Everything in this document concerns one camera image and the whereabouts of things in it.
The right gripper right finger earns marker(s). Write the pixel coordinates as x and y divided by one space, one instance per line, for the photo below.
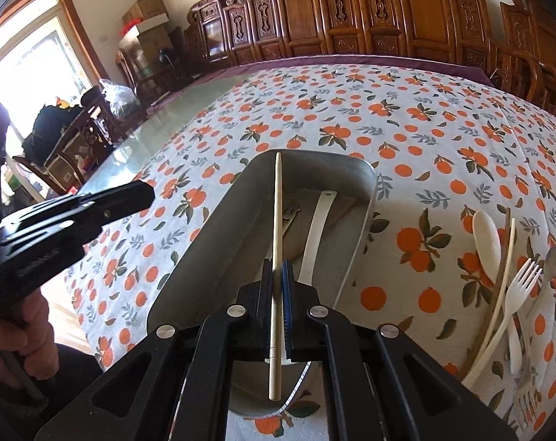
380 384

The wooden window frame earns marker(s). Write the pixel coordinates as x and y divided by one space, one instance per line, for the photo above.
43 61

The cardboard box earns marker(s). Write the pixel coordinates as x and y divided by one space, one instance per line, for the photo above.
144 9

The carved wooden sofa bench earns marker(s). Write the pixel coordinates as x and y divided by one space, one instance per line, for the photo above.
228 33

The carved wooden armchair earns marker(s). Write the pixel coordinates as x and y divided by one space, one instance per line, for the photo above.
530 27

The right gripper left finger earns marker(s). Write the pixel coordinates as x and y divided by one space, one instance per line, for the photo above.
174 385

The cream plastic fork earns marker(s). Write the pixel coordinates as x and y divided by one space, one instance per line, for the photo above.
516 295

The orange print tablecloth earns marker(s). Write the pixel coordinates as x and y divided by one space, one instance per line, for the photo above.
412 155

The metal smiley fork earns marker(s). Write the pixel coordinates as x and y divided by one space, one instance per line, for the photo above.
288 215

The small cream spoon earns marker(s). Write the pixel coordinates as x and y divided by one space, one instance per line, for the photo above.
489 251

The dark wooden chopstick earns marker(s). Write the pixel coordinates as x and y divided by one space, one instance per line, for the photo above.
506 243

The light wooden chopstick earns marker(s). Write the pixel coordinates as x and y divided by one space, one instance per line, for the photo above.
276 318

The dark wooden chair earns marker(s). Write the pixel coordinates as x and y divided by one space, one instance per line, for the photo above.
83 147

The black bag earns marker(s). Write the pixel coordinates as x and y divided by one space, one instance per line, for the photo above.
47 130

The metal spoon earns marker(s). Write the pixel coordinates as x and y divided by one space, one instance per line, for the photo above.
539 324

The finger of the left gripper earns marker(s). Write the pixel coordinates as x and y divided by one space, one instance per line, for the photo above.
115 203

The person left hand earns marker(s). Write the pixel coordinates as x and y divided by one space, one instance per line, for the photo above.
34 340

